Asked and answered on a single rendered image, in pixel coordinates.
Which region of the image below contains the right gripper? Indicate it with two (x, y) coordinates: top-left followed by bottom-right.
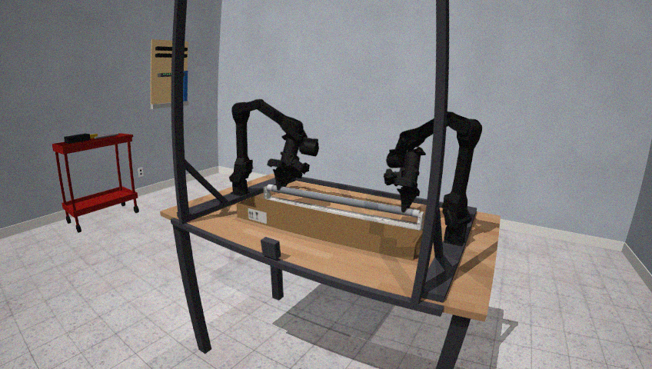
(394, 165), (420, 212)

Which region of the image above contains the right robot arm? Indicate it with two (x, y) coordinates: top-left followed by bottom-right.
(384, 111), (482, 246)

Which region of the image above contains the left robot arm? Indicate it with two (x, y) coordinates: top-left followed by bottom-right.
(229, 99), (319, 196)

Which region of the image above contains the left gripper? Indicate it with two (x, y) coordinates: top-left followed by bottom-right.
(267, 149), (303, 190)

